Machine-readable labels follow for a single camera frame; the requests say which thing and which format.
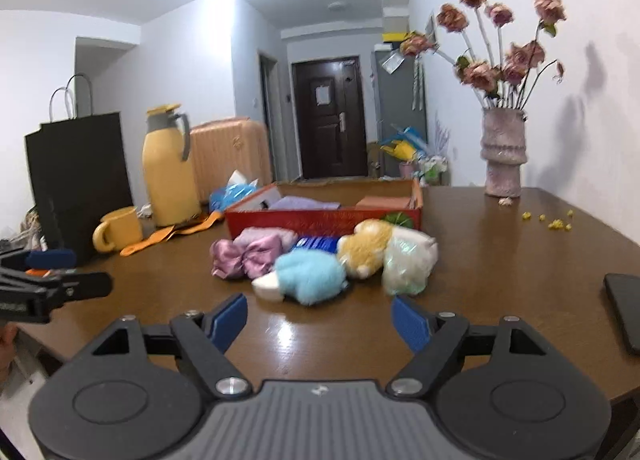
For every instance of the grey refrigerator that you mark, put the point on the grey refrigerator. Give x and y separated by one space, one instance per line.
397 103

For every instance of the pink satin scrunchie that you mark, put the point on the pink satin scrunchie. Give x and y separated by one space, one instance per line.
252 254

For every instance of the yellow thermos jug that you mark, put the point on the yellow thermos jug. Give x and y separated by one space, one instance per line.
167 168

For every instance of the cluttered wire rack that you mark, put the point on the cluttered wire rack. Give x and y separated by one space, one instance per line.
425 162

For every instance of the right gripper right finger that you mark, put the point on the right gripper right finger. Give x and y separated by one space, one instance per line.
436 342

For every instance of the pink brown sponge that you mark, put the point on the pink brown sponge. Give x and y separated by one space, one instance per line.
384 202

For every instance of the person's left hand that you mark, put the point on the person's left hand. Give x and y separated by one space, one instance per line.
8 334

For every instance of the purple knitted cloth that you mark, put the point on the purple knitted cloth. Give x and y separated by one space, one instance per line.
296 203

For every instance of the dark brown door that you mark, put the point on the dark brown door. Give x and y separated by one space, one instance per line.
330 118

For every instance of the black paper bag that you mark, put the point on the black paper bag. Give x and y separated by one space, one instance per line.
78 172

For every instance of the light blue plush toy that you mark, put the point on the light blue plush toy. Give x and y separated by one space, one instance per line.
310 276

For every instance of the black phone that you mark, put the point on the black phone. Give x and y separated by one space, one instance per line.
623 290

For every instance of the red cardboard box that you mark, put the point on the red cardboard box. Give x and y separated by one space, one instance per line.
253 210

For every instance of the dried pink flowers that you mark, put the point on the dried pink flowers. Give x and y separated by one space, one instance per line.
500 74

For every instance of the blue tissue pack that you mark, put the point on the blue tissue pack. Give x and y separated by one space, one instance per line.
236 189

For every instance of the yellow mug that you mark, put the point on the yellow mug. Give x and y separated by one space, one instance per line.
117 230

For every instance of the yellow white plush toy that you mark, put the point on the yellow white plush toy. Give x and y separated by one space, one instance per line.
362 253

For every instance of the yellow petal crumbs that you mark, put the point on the yellow petal crumbs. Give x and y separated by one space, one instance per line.
556 225

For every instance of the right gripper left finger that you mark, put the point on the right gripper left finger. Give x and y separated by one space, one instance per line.
203 340

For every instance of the pink suitcase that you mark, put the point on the pink suitcase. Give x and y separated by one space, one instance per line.
218 148

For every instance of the pink ribbed vase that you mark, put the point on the pink ribbed vase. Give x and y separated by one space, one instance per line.
503 145

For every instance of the white makeup sponge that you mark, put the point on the white makeup sponge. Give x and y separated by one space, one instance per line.
267 288

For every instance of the clear bag of filling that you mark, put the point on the clear bag of filling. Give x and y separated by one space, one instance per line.
409 258

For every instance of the blue tissue box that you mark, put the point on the blue tissue box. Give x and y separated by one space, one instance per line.
323 243

